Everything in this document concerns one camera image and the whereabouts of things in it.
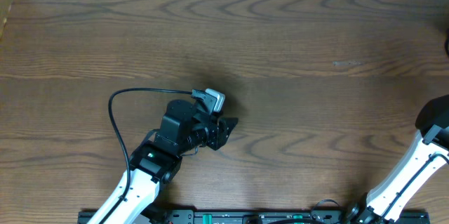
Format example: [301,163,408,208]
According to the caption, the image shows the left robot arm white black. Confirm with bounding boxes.
[89,100,239,224]

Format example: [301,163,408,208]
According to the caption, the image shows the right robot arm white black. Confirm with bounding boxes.
[342,95,448,223]

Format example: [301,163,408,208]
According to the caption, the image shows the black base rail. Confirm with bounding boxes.
[77,208,431,224]

